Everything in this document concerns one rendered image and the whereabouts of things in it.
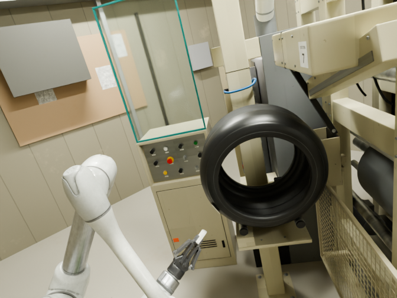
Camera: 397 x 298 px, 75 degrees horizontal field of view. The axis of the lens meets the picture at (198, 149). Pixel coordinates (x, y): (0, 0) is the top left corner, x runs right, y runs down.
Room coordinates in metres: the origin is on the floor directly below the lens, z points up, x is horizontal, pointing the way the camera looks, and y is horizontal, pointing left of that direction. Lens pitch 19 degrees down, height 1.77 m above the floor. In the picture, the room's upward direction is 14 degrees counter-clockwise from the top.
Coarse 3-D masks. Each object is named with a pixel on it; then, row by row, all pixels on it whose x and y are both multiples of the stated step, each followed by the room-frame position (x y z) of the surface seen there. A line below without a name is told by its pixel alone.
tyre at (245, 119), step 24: (240, 120) 1.09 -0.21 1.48; (264, 120) 1.05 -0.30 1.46; (288, 120) 1.05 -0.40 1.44; (216, 144) 1.09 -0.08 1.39; (312, 144) 1.00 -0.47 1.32; (216, 168) 1.07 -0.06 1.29; (312, 168) 1.00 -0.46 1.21; (216, 192) 1.08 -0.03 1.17; (240, 192) 1.34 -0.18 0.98; (264, 192) 1.31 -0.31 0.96; (288, 192) 1.26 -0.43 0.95; (312, 192) 1.00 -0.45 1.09; (240, 216) 1.06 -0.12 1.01; (264, 216) 1.06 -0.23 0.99; (288, 216) 1.02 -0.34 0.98
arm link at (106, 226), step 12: (108, 216) 0.80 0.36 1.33; (96, 228) 0.79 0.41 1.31; (108, 228) 0.80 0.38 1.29; (108, 240) 0.80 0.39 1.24; (120, 240) 0.81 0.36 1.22; (120, 252) 0.78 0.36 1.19; (132, 252) 0.79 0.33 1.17; (132, 264) 0.76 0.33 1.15; (132, 276) 0.74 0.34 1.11; (144, 276) 0.73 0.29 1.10; (144, 288) 0.71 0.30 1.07; (156, 288) 0.71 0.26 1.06
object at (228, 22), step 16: (224, 0) 1.43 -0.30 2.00; (224, 16) 1.43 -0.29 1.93; (240, 16) 1.42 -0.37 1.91; (224, 32) 1.43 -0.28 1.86; (240, 32) 1.42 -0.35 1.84; (224, 48) 1.44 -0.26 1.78; (240, 48) 1.42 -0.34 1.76; (224, 64) 1.44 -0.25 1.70; (240, 64) 1.43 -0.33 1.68; (240, 80) 1.43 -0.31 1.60; (240, 96) 1.43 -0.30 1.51; (240, 144) 1.44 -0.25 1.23; (256, 144) 1.42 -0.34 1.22; (256, 160) 1.43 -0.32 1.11; (256, 176) 1.43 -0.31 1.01; (272, 256) 1.43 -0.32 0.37; (272, 272) 1.43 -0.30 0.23; (272, 288) 1.43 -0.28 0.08
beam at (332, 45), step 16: (352, 16) 0.76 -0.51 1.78; (368, 16) 0.76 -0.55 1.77; (384, 16) 0.75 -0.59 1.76; (288, 32) 1.02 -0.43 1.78; (304, 32) 0.82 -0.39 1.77; (320, 32) 0.78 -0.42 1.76; (336, 32) 0.77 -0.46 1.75; (352, 32) 0.76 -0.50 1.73; (288, 48) 1.05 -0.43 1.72; (320, 48) 0.78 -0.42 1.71; (336, 48) 0.77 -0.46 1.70; (352, 48) 0.76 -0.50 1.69; (288, 64) 1.08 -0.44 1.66; (320, 64) 0.78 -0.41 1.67; (336, 64) 0.77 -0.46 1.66; (352, 64) 0.76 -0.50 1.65
